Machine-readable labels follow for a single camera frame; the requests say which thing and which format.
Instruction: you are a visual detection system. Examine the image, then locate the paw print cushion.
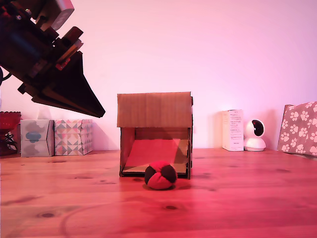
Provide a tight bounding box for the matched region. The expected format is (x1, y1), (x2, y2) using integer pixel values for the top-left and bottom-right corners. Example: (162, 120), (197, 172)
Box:
(276, 101), (317, 158)

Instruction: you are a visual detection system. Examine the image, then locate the red glass bowl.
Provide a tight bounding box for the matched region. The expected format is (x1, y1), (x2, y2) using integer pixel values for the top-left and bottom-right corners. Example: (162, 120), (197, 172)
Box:
(0, 111), (22, 157)

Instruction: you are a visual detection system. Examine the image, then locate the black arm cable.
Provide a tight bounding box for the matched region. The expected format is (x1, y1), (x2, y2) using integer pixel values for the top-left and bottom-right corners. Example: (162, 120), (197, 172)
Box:
(0, 67), (12, 86)

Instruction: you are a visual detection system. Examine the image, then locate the small white round camera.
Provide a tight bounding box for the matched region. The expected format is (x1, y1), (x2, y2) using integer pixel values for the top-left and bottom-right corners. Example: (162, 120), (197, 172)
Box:
(243, 119), (267, 152)

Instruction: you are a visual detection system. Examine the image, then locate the red and black footbag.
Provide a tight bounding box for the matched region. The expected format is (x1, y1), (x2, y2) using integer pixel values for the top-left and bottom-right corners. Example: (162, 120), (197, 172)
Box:
(144, 160), (178, 191)

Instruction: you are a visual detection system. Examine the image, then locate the cloud print tissue box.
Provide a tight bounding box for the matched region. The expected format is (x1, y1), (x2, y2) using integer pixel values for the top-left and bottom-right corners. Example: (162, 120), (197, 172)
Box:
(20, 119), (55, 158)

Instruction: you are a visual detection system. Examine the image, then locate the white printed carton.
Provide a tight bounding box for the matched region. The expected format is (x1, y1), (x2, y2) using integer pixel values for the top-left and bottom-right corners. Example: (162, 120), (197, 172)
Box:
(221, 109), (244, 152)

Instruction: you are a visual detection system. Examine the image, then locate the cardboard dice tower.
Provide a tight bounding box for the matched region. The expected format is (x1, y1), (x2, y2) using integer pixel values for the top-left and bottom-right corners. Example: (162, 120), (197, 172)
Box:
(116, 91), (195, 180)

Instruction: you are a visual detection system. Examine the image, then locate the geometric pattern tissue box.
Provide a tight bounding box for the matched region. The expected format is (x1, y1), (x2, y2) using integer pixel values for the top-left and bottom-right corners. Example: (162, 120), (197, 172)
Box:
(53, 119), (94, 156)

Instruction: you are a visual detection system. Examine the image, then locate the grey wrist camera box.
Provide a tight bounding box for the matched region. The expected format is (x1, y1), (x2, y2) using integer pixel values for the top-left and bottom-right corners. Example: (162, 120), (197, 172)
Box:
(31, 0), (75, 32)

